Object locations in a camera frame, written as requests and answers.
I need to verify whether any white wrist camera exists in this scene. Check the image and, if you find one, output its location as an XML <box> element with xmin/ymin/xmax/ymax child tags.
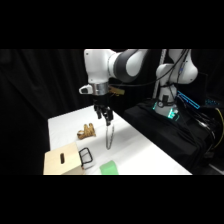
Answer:
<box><xmin>78</xmin><ymin>84</ymin><xmax>94</xmax><ymax>96</ymax></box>

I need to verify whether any green sponge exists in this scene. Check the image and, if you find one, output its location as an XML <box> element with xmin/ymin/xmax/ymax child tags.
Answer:
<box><xmin>99</xmin><ymin>160</ymin><xmax>120</xmax><ymax>176</ymax></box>

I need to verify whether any yellow cable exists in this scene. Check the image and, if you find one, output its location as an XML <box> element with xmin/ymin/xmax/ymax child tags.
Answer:
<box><xmin>214</xmin><ymin>107</ymin><xmax>224</xmax><ymax>150</ymax></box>

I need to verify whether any black cable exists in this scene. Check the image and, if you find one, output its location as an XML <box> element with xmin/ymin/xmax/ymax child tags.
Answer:
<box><xmin>108</xmin><ymin>49</ymin><xmax>190</xmax><ymax>88</ymax></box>

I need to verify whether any wooden box with slot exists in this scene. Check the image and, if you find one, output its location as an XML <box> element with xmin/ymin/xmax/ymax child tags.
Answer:
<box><xmin>43</xmin><ymin>141</ymin><xmax>86</xmax><ymax>176</ymax></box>

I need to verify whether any thin metal chain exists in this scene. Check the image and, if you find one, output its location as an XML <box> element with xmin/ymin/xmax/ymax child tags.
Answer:
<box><xmin>105</xmin><ymin>123</ymin><xmax>115</xmax><ymax>151</ymax></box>

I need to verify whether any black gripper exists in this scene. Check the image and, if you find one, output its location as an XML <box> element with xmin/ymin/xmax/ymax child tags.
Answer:
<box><xmin>92</xmin><ymin>93</ymin><xmax>114</xmax><ymax>127</ymax></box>

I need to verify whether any black curtain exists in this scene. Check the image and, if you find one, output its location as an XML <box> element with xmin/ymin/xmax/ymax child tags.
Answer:
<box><xmin>0</xmin><ymin>49</ymin><xmax>224</xmax><ymax>176</ymax></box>

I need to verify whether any black robot stand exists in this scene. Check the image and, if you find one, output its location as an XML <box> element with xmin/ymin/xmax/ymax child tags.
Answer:
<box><xmin>122</xmin><ymin>99</ymin><xmax>224</xmax><ymax>176</ymax></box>

